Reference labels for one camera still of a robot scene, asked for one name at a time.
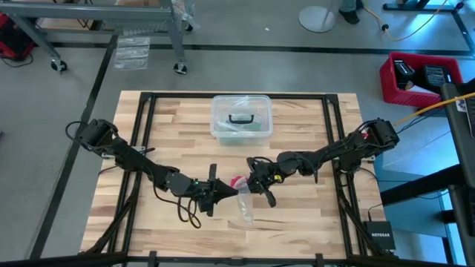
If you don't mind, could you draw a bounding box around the grey round stand base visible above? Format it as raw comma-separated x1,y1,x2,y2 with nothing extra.
298,0,338,33

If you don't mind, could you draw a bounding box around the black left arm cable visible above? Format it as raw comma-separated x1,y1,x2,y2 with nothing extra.
151,177,203,230

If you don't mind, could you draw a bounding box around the yellow data cable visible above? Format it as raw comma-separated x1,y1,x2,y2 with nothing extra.
393,91,475,128

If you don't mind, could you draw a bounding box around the black floor stand frame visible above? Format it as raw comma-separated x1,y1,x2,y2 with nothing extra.
381,0,475,59

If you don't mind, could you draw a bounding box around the clear plastic bin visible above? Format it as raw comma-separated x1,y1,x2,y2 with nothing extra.
210,94,274,137

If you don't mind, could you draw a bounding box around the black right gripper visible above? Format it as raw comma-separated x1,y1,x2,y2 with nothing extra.
246,156,281,208

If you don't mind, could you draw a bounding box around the black ribbed device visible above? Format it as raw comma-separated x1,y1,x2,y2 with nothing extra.
422,65,453,89

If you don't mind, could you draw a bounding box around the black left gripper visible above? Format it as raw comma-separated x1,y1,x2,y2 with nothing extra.
194,163,239,218

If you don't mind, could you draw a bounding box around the red tool case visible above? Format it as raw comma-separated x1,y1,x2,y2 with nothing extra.
0,13,37,62

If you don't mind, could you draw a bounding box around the red plastic crate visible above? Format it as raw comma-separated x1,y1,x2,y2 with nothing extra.
379,51,464,109

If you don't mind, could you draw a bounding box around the cardboard box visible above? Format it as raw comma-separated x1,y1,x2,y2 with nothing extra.
117,0,161,7

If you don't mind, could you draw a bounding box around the yellow extension cord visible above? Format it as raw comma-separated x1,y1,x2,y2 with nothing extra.
361,0,451,42

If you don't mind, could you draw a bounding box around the black Netgear network switch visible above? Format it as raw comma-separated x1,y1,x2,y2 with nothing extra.
362,220,397,251

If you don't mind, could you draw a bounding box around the clear zip bag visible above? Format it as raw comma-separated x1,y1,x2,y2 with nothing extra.
235,180,255,226

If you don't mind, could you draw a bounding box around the grey metal cart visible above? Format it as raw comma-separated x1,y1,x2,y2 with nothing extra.
0,0,189,76

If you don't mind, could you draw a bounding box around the person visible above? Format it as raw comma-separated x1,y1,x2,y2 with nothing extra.
338,0,364,25

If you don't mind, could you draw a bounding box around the black aluminium table frame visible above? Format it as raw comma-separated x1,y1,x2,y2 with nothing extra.
0,91,461,267

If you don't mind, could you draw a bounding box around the red elastic bandage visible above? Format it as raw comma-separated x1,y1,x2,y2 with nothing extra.
230,176,249,190

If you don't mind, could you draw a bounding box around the black boxy device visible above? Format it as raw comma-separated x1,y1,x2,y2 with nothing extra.
393,59,416,90

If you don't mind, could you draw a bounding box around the clear plastic lidded container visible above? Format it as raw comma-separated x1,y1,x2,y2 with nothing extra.
210,94,274,146

